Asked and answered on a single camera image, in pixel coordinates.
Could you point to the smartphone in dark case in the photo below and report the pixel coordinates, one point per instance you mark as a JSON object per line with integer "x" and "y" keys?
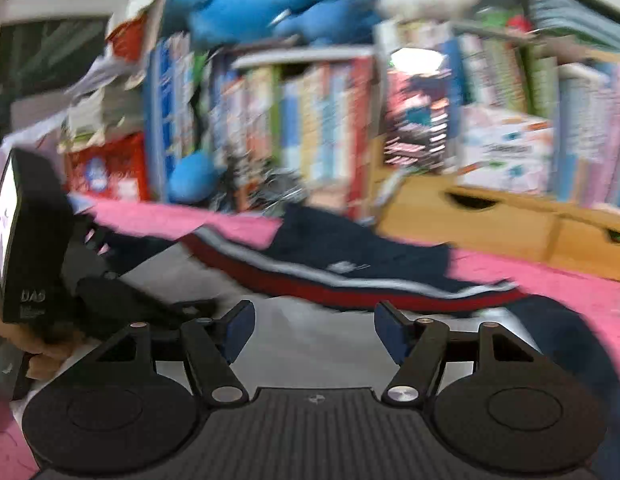
{"x": 417, "y": 120}

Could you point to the black model bicycle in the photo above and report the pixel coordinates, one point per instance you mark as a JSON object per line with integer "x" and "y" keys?
{"x": 270, "y": 190}

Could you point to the row of thin colourful books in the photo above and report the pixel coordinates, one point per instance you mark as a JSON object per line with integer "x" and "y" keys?
{"x": 590, "y": 135}

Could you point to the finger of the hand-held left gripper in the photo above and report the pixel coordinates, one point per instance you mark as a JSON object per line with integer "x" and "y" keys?
{"x": 140, "y": 305}

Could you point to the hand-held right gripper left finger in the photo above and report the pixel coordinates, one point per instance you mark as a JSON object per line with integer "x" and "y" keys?
{"x": 241, "y": 327}

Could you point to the navy striped jacket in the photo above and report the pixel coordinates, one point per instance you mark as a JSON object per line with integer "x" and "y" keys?
{"x": 330, "y": 245}

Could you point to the row of upright books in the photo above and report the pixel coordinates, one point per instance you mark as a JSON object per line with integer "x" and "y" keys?
{"x": 300, "y": 125}

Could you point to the stack of paper workbooks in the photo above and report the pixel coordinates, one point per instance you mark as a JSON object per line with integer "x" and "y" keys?
{"x": 105, "y": 115}

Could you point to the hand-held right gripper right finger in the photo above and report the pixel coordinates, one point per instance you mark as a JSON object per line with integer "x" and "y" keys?
{"x": 387, "y": 327}

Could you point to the white label printer box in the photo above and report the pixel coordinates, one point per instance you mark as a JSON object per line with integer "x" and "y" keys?
{"x": 505, "y": 155}

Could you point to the white framed window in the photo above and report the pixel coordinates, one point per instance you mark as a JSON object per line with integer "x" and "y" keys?
{"x": 55, "y": 5}

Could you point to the person's left hand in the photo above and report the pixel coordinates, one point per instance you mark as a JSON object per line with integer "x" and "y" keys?
{"x": 50, "y": 357}

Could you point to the large blue plush toy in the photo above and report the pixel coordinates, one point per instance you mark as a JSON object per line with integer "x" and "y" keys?
{"x": 230, "y": 10}

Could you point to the red plastic crate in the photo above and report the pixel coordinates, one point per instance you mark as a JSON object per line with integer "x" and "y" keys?
{"x": 110, "y": 170}

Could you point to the grey file folder stack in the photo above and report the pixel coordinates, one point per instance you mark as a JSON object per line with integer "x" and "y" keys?
{"x": 580, "y": 20}

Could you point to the small blue plush toy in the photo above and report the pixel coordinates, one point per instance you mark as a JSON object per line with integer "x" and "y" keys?
{"x": 335, "y": 17}

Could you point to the green red small toy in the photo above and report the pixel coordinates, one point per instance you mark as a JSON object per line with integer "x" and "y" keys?
{"x": 510, "y": 20}

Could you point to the blue plush ball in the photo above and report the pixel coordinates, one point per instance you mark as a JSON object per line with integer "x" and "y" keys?
{"x": 192, "y": 180}

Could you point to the wooden drawer organizer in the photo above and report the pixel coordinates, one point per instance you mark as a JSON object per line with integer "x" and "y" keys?
{"x": 490, "y": 230}

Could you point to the pink printed blanket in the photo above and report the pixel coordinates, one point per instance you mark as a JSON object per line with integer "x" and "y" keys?
{"x": 555, "y": 280}

